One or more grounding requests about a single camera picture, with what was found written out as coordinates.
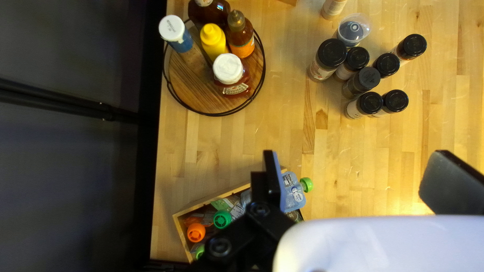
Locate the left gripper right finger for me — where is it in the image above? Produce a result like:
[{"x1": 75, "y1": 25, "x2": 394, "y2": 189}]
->
[{"x1": 418, "y1": 150, "x2": 484, "y2": 216}]

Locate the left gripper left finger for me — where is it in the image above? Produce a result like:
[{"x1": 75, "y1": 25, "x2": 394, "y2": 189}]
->
[{"x1": 189, "y1": 150, "x2": 297, "y2": 272}]

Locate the brown sauce bottle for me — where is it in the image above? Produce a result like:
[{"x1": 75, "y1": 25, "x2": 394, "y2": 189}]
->
[{"x1": 188, "y1": 0, "x2": 231, "y2": 31}]

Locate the orange-capped baby food pouch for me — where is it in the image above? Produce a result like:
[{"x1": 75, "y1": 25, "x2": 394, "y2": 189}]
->
[{"x1": 183, "y1": 215, "x2": 206, "y2": 243}]

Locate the wooden box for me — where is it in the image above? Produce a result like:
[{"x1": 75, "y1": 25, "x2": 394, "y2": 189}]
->
[{"x1": 172, "y1": 168, "x2": 305, "y2": 264}]

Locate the spice jar with black lid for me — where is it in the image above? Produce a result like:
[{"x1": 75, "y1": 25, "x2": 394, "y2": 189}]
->
[
  {"x1": 389, "y1": 33, "x2": 428, "y2": 66},
  {"x1": 372, "y1": 53, "x2": 401, "y2": 79},
  {"x1": 321, "y1": 0, "x2": 348, "y2": 20},
  {"x1": 372, "y1": 89, "x2": 410, "y2": 118},
  {"x1": 334, "y1": 46, "x2": 370, "y2": 82},
  {"x1": 344, "y1": 91, "x2": 383, "y2": 120}
]

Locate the spice jar with grey lid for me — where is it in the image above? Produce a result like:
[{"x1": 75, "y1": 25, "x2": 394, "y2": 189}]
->
[{"x1": 341, "y1": 67, "x2": 381, "y2": 99}]

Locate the white-capped ketchup bottle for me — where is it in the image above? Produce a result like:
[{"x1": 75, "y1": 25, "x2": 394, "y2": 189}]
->
[{"x1": 212, "y1": 53, "x2": 252, "y2": 98}]

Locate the large spice jar black lid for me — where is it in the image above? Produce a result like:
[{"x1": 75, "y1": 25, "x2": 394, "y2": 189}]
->
[{"x1": 307, "y1": 38, "x2": 348, "y2": 82}]

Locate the amber hot sauce bottle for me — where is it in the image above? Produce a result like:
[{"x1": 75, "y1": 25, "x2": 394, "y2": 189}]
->
[{"x1": 225, "y1": 9, "x2": 256, "y2": 59}]

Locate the clear-capped seasoning bottle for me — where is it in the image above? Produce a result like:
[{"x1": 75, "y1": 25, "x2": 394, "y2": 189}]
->
[{"x1": 333, "y1": 13, "x2": 372, "y2": 48}]

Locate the yellow mustard bottle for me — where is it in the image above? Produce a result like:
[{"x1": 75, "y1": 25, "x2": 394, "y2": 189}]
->
[{"x1": 200, "y1": 23, "x2": 229, "y2": 63}]

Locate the white-capped dressing bottle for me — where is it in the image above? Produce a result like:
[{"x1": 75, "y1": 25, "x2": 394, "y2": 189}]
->
[{"x1": 158, "y1": 14, "x2": 194, "y2": 53}]

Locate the round black wire rack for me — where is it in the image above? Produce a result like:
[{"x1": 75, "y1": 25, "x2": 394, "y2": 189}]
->
[{"x1": 163, "y1": 17, "x2": 266, "y2": 117}]

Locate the black frame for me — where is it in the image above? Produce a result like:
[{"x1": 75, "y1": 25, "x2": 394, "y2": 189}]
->
[{"x1": 0, "y1": 0, "x2": 168, "y2": 272}]

